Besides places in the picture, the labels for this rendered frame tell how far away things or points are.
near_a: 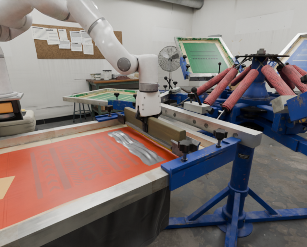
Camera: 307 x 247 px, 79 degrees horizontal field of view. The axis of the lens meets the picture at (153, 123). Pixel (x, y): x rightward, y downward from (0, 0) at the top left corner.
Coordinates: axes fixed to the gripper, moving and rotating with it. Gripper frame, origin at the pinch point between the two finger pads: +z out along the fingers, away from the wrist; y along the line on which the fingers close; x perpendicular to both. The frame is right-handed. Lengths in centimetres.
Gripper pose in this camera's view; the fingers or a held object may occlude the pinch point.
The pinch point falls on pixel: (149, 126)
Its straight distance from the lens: 79.2
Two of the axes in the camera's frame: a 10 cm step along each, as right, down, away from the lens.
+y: -8.2, 1.9, -5.4
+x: 5.7, 2.6, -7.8
